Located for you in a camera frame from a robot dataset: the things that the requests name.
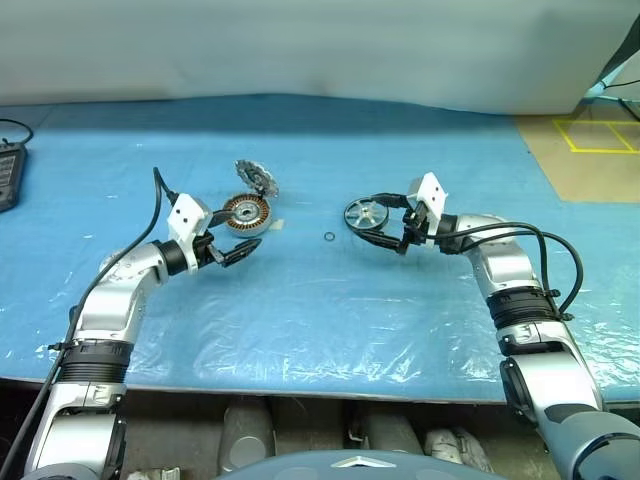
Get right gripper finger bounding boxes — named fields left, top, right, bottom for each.
left=357, top=232, right=406, bottom=256
left=375, top=192, right=414, bottom=210

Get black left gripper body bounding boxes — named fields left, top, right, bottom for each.
left=192, top=230, right=226, bottom=269

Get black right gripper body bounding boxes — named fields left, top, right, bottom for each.
left=399, top=199, right=430, bottom=251

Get motor stator housing copper windings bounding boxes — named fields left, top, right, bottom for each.
left=220, top=193, right=275, bottom=239

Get silver wheel rotor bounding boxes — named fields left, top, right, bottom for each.
left=343, top=196, right=390, bottom=233

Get blue plastic table mat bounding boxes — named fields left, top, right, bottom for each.
left=0, top=94, right=640, bottom=406

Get grey rounded cylinder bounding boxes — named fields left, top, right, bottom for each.
left=219, top=397, right=276, bottom=474
left=349, top=404, right=426, bottom=456

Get black flat electronic device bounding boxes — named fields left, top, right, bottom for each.
left=0, top=141, right=29, bottom=214

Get white crumpled rounded shape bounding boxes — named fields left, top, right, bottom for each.
left=424, top=424, right=496, bottom=474

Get grey robot torso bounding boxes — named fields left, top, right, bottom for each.
left=214, top=449, right=501, bottom=480

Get black tripod stand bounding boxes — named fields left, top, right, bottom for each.
left=594, top=12, right=640, bottom=121

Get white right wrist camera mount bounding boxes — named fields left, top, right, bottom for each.
left=407, top=172, right=451, bottom=246

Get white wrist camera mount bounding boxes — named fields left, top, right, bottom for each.
left=166, top=193, right=214, bottom=275
left=407, top=172, right=451, bottom=246

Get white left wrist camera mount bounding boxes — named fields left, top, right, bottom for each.
left=166, top=193, right=214, bottom=275

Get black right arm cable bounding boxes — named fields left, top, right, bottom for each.
left=434, top=222, right=585, bottom=321

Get thin black device cable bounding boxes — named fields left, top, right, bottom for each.
left=0, top=118, right=35, bottom=146

